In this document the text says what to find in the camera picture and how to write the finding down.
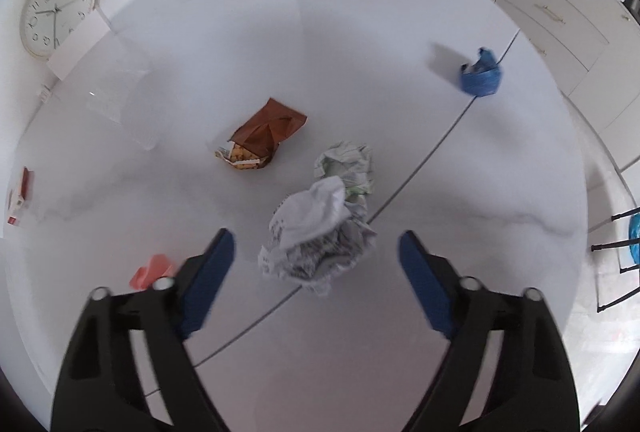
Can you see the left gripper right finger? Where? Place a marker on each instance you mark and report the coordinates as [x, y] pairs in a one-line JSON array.
[[505, 368]]

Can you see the red and white box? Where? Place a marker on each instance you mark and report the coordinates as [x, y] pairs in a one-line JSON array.
[[19, 196]]

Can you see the crumpled grey-green paper ball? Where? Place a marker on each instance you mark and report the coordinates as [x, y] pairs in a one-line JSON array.
[[353, 164]]

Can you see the crumpled blue tape wad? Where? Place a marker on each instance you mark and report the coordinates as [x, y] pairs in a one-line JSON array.
[[483, 77]]

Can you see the brown snack wrapper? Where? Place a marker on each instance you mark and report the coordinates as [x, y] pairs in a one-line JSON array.
[[254, 144]]

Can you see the white card stand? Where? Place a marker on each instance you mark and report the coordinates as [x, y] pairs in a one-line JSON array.
[[80, 42]]

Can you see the round white wall clock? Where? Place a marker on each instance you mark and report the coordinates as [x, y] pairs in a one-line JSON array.
[[46, 24]]

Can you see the clear plastic bottle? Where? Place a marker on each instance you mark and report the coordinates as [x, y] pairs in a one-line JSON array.
[[124, 89]]

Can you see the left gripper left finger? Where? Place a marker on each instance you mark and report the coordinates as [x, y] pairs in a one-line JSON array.
[[126, 367]]

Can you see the crumpled pink paper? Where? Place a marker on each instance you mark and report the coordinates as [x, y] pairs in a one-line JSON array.
[[157, 267]]

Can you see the crumpled newspaper ball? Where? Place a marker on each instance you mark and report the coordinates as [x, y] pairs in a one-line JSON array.
[[316, 236]]

